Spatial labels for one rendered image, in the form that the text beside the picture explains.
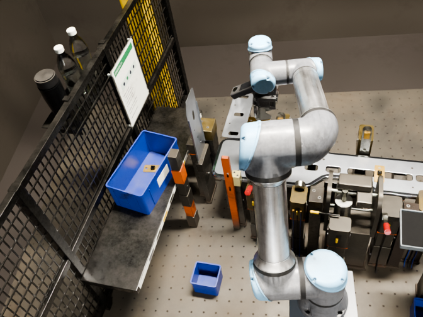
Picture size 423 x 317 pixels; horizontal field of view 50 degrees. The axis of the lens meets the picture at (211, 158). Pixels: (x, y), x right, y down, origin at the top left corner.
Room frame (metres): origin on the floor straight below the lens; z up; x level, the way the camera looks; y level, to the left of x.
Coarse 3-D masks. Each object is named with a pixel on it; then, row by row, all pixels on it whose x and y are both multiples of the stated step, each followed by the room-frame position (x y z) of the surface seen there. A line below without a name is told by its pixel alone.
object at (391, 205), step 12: (384, 204) 0.83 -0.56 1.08; (396, 204) 0.82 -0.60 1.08; (396, 216) 0.77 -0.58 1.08; (396, 228) 0.76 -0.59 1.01; (372, 240) 0.84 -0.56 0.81; (384, 240) 0.77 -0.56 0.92; (372, 252) 0.79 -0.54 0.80; (384, 252) 0.77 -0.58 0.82; (372, 264) 0.78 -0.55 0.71; (384, 264) 0.77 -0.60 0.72
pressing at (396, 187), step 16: (224, 144) 1.34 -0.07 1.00; (320, 160) 1.14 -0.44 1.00; (336, 160) 1.12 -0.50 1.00; (352, 160) 1.10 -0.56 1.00; (368, 160) 1.09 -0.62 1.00; (384, 160) 1.07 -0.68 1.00; (400, 160) 1.06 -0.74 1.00; (416, 160) 1.04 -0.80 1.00; (304, 176) 1.08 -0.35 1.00; (320, 176) 1.06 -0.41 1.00; (336, 176) 1.04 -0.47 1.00; (416, 176) 0.97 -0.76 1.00; (384, 192) 0.92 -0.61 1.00; (400, 192) 0.91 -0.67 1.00; (416, 192) 0.90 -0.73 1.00
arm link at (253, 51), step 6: (258, 36) 1.21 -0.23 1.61; (264, 36) 1.20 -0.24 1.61; (252, 42) 1.18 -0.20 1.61; (258, 42) 1.18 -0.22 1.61; (264, 42) 1.17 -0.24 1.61; (270, 42) 1.17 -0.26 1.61; (252, 48) 1.16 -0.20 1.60; (258, 48) 1.15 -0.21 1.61; (264, 48) 1.15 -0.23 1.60; (270, 48) 1.16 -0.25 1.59; (252, 54) 1.16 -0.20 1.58; (258, 54) 1.14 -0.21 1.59; (270, 54) 1.15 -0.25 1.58
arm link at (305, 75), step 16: (288, 64) 1.07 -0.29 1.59; (304, 64) 1.04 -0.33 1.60; (320, 64) 1.04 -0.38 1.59; (288, 80) 1.04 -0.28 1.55; (304, 80) 0.95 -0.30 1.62; (320, 80) 1.03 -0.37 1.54; (304, 96) 0.87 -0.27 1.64; (320, 96) 0.85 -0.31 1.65; (304, 112) 0.78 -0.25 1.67; (320, 112) 0.75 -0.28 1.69; (304, 128) 0.69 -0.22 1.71; (320, 128) 0.69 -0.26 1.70; (336, 128) 0.71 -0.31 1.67; (304, 144) 0.66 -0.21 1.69; (320, 144) 0.66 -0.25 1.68; (304, 160) 0.65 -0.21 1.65
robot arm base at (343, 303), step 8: (344, 296) 0.50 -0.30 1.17; (304, 304) 0.51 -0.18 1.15; (312, 304) 0.50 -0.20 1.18; (336, 304) 0.48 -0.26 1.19; (344, 304) 0.49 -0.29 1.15; (304, 312) 0.50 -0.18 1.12; (312, 312) 0.48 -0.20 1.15; (320, 312) 0.48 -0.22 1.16; (328, 312) 0.47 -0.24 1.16; (336, 312) 0.47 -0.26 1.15; (344, 312) 0.47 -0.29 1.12
